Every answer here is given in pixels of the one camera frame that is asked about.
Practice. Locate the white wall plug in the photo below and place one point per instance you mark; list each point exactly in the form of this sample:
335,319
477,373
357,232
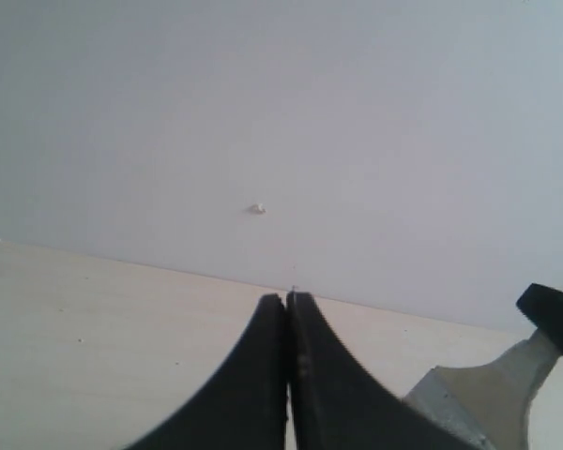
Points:
257,209

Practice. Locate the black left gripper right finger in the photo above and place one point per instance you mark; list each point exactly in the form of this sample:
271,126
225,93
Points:
336,403

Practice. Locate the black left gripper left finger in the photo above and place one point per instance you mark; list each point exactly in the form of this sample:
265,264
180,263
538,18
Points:
243,405

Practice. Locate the white paint brush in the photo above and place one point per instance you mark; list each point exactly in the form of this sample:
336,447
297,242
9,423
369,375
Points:
487,406

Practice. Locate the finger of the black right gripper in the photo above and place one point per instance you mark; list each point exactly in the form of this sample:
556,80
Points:
543,306

